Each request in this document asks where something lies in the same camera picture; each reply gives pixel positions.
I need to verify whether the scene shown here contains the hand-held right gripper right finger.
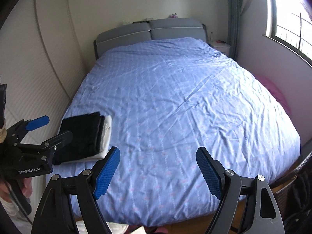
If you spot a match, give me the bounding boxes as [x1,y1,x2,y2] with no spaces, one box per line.
[196,147,285,234]

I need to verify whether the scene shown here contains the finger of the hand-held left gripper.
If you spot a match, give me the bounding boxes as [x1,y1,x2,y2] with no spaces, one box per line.
[40,130,74,152]
[7,116,50,142]

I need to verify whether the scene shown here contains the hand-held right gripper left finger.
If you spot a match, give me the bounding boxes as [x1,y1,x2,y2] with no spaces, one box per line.
[31,146,121,234]

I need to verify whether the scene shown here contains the black pants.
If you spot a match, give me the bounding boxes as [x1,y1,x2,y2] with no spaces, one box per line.
[52,112,104,165]

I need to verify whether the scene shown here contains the person's left hand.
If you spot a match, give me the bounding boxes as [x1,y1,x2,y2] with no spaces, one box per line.
[22,176,34,197]

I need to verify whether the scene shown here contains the white folded cloth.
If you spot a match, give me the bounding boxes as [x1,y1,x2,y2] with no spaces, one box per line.
[82,115,113,162]

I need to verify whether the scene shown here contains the white wardrobe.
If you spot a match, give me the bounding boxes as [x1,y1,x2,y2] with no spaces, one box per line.
[0,0,86,152]

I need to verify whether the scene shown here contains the cream cloth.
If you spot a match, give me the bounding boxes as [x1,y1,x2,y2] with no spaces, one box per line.
[75,221,129,234]

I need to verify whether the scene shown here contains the dark wicker basket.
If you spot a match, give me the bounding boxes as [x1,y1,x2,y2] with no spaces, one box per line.
[273,149,312,234]

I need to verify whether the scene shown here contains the blue patterned bed cover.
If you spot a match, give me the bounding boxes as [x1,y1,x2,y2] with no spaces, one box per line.
[46,37,301,227]

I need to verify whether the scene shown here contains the pink cloth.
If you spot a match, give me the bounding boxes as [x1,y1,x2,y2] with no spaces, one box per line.
[256,74,292,114]

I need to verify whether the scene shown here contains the white nightstand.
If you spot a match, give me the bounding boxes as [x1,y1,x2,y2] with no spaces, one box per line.
[210,40,231,58]

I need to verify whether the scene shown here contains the grey padded headboard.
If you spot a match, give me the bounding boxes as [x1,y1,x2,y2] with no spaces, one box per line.
[93,18,209,60]

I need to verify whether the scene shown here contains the grey curtain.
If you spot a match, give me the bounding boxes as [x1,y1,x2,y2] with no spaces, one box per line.
[226,0,254,59]

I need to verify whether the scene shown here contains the window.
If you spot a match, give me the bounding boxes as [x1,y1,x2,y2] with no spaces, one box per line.
[264,0,312,67]

